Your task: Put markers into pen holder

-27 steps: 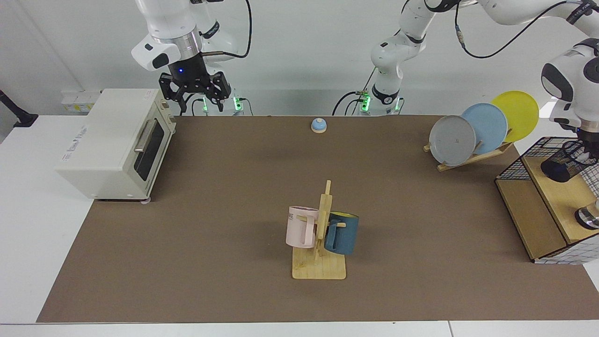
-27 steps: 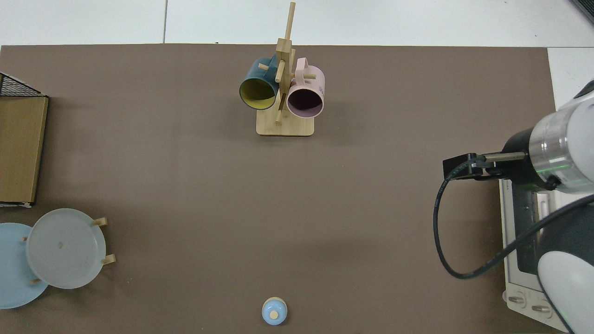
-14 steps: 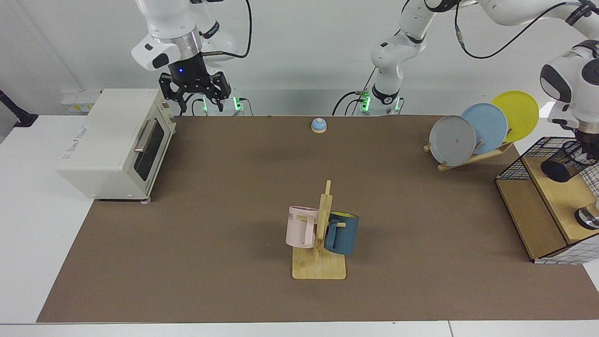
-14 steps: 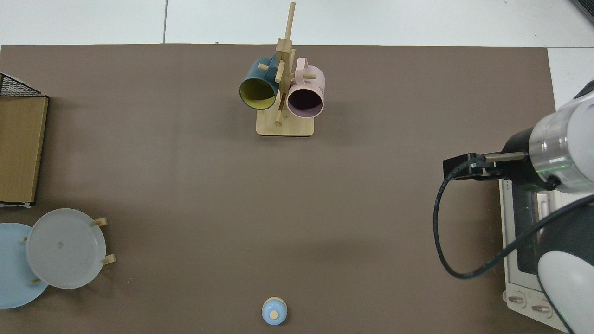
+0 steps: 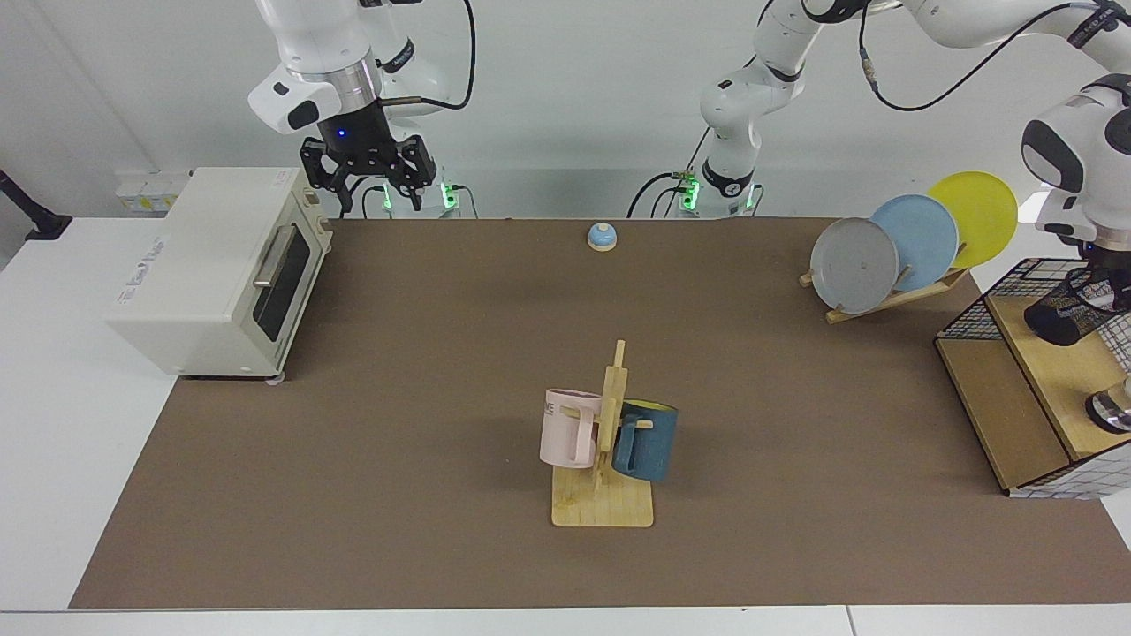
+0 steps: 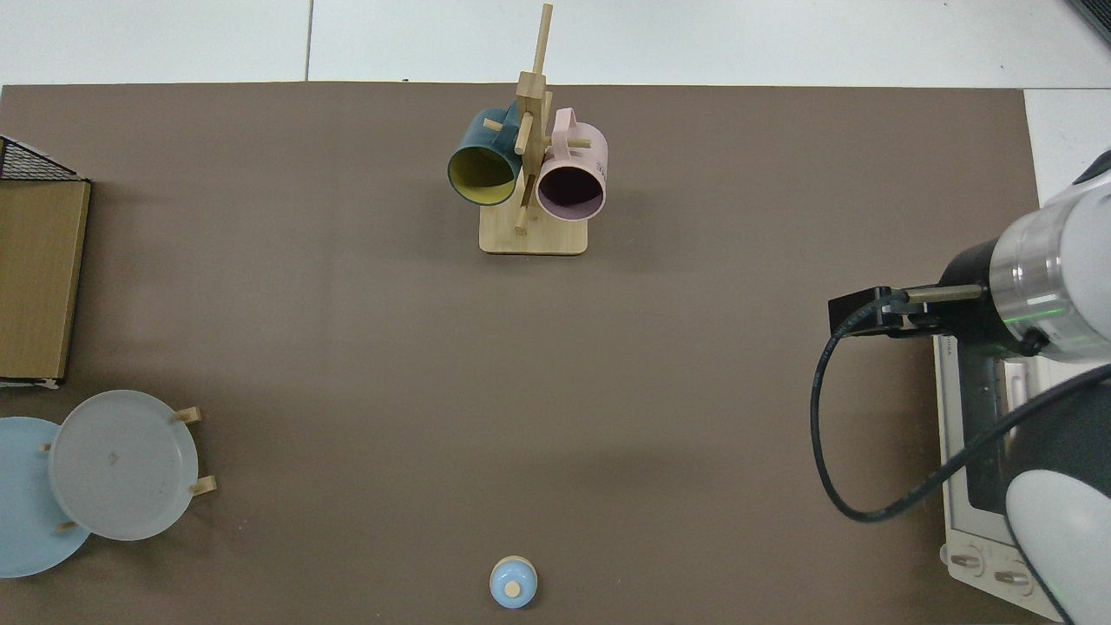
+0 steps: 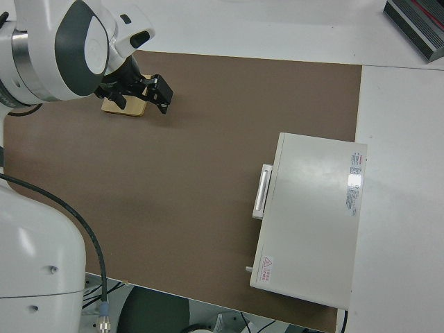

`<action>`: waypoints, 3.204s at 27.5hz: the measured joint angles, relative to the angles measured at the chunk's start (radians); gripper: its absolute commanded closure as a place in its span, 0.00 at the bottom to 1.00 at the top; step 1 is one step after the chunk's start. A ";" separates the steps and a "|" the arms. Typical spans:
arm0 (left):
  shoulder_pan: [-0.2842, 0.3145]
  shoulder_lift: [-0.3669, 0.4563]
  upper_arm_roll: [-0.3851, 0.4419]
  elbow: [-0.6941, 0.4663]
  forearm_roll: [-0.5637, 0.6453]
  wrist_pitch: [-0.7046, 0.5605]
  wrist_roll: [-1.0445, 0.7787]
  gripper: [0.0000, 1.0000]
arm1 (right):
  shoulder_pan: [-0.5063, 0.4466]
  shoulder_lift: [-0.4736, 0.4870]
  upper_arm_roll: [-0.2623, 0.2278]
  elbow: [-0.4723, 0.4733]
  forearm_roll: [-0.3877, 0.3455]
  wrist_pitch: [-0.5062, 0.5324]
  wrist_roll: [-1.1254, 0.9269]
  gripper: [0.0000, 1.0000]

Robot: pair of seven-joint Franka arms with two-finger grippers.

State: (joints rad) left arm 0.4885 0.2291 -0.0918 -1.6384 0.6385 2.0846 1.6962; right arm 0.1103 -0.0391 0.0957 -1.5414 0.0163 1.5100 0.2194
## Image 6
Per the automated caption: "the pale toaster oven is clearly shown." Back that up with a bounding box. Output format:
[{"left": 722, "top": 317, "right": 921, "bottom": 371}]
[{"left": 933, "top": 334, "right": 1070, "bottom": 622}]

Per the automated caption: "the brown table cloth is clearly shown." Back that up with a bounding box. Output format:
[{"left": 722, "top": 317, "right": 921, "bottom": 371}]
[{"left": 0, "top": 82, "right": 1042, "bottom": 625}]

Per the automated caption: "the wooden plate rack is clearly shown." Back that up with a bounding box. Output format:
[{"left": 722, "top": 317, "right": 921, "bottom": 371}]
[{"left": 39, "top": 406, "right": 218, "bottom": 532}]

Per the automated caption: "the wooden cup stand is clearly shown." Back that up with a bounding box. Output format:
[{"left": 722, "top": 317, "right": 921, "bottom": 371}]
[{"left": 479, "top": 3, "right": 589, "bottom": 256}]

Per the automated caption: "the dark teal mug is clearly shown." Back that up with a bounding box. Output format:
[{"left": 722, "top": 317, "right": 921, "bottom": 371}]
[{"left": 447, "top": 107, "right": 524, "bottom": 207}]

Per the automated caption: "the wire basket with wooden floor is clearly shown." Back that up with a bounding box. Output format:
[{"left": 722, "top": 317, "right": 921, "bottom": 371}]
[{"left": 0, "top": 135, "right": 92, "bottom": 389}]

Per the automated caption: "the dark grey flat object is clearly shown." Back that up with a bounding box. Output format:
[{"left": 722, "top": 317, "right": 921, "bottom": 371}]
[{"left": 1066, "top": 0, "right": 1111, "bottom": 46}]

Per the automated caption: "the pink mug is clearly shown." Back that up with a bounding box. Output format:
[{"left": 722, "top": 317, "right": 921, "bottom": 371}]
[{"left": 535, "top": 108, "right": 608, "bottom": 222}]

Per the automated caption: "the light blue plate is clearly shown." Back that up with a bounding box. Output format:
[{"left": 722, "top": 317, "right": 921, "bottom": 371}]
[{"left": 0, "top": 417, "right": 92, "bottom": 579}]

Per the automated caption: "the grey plate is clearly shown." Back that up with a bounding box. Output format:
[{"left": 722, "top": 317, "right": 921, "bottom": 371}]
[{"left": 48, "top": 390, "right": 199, "bottom": 542}]

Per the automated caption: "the small blue round bell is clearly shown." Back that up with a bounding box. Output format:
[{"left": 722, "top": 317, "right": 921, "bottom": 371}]
[{"left": 490, "top": 556, "right": 539, "bottom": 609}]

